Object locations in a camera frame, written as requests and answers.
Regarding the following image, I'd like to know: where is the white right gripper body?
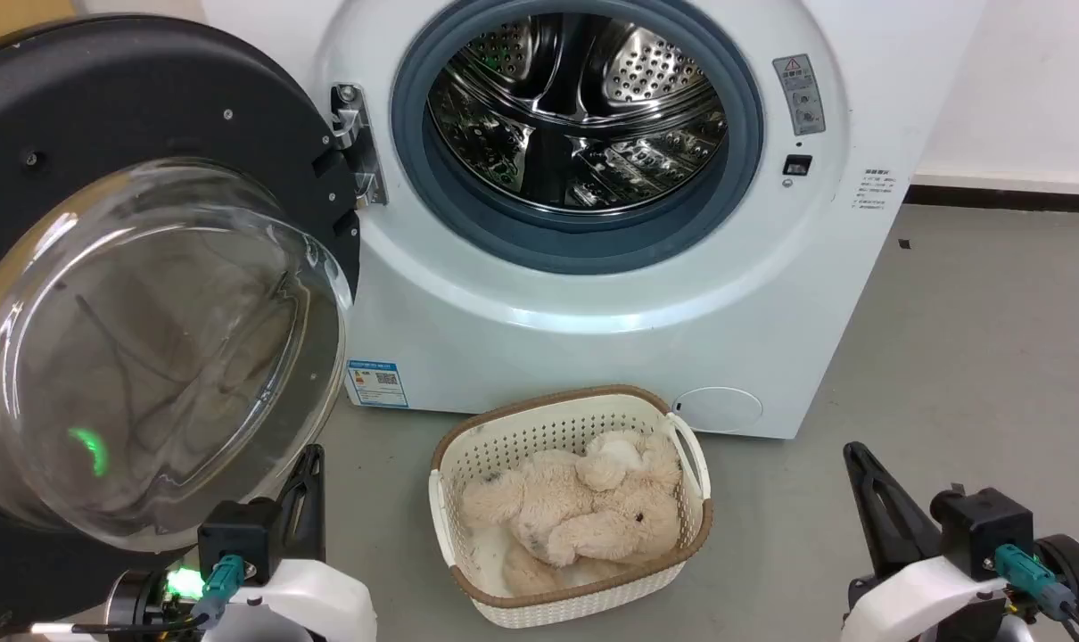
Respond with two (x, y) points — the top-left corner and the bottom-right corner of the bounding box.
(841, 555), (1009, 642)

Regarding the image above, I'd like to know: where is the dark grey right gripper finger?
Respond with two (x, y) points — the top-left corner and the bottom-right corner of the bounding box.
(843, 440), (943, 580)

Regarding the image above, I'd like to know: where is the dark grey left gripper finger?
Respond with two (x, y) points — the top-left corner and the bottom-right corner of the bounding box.
(276, 443), (329, 564)

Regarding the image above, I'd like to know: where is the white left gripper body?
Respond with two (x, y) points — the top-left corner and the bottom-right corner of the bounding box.
(208, 557), (378, 642)

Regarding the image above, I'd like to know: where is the white front-load washing machine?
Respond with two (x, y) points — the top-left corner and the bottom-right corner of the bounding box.
(202, 0), (986, 440)

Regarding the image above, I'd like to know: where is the metal door hinge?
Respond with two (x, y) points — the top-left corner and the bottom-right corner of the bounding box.
(329, 83), (390, 208)

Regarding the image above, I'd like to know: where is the black washer door glass bowl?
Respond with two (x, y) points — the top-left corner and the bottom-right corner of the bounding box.
(0, 13), (363, 625)

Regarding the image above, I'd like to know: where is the blue energy label sticker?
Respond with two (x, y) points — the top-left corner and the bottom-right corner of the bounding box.
(347, 359), (409, 408)

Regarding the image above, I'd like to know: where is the round white filter cover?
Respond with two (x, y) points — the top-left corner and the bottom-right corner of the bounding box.
(672, 386), (764, 435)

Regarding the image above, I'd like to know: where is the cream laundry basket brown rim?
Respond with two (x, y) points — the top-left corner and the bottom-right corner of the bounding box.
(428, 384), (714, 630)

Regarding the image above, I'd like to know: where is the beige plush toy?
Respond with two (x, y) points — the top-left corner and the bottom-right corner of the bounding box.
(461, 430), (683, 597)

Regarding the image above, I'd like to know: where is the small printed text label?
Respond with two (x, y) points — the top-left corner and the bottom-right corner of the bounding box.
(852, 168), (898, 216)

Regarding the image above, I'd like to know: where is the dark baseboard strip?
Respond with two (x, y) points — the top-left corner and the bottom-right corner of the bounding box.
(902, 184), (1079, 216)

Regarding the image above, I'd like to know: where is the grey warning sticker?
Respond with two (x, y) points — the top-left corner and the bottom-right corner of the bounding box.
(773, 54), (827, 136)

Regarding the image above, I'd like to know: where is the stainless steel washer drum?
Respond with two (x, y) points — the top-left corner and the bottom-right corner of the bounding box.
(425, 11), (729, 216)

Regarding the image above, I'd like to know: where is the tan wooden panel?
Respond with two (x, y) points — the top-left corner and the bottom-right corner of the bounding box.
(0, 0), (78, 51)

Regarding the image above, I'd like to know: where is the teal plug left camera cable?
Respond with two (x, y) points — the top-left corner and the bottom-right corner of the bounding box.
(190, 553), (247, 630)

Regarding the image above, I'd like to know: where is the teal plug camera cable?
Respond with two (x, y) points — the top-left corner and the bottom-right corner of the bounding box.
(190, 553), (247, 630)
(993, 544), (1079, 642)

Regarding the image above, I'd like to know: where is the teal plug right camera cable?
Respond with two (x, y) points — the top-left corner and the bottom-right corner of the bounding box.
(993, 544), (1079, 642)

